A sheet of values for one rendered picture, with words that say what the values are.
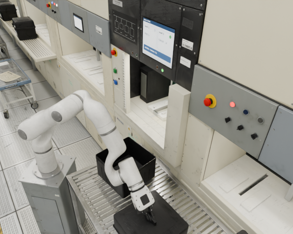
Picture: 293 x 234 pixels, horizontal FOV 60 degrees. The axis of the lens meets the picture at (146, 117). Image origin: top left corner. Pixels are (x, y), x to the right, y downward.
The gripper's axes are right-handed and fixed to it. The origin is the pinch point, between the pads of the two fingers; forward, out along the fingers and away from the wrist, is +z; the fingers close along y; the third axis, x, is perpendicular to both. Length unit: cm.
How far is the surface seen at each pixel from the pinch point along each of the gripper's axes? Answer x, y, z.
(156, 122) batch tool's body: 46, 56, -44
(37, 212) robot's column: 84, -43, -19
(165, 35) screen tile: -23, 40, -82
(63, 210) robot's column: 67, -29, -14
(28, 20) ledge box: 224, 43, -250
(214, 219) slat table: -3.2, 33.7, 20.8
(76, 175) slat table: 51, -15, -33
